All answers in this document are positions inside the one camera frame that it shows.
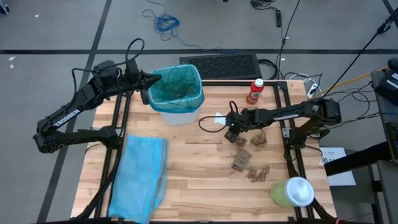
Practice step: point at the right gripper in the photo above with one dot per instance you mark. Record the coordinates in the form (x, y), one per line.
(237, 120)

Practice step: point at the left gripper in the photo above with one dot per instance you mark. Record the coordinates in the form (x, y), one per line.
(133, 85)

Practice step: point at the brown paper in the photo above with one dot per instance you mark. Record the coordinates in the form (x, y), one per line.
(258, 139)
(258, 175)
(242, 143)

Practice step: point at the white paper scrap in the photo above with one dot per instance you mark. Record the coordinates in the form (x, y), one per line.
(220, 119)

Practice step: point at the white plastic trash bin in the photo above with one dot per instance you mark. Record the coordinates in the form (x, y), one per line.
(180, 119)

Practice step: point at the red drink bottle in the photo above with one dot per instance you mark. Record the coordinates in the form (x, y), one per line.
(255, 93)

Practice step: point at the light blue trash bag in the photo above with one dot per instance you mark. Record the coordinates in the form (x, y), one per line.
(140, 177)

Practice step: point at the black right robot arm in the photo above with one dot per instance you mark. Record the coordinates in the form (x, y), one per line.
(286, 116)

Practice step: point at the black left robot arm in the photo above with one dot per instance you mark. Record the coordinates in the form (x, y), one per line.
(66, 116)

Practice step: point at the black perforated computer case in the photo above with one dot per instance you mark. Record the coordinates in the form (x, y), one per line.
(224, 66)

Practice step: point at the green wipes canister white lid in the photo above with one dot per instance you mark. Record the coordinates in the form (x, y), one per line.
(292, 193)

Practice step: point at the white power strip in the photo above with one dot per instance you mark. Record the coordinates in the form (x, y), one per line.
(312, 91)

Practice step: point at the white printed paper sheet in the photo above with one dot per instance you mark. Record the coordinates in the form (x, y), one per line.
(334, 154)

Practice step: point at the black power strip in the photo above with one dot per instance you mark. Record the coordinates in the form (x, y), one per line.
(278, 18)

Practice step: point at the black bar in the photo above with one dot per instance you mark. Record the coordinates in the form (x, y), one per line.
(357, 158)

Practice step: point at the black electronic device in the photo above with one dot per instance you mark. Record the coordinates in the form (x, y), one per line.
(388, 84)

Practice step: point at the black stand pole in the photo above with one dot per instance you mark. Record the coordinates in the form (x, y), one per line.
(384, 28)

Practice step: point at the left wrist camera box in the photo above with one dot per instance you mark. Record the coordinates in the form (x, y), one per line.
(132, 70)

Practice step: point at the black aluminium table frame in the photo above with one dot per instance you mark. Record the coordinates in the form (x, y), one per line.
(236, 83)

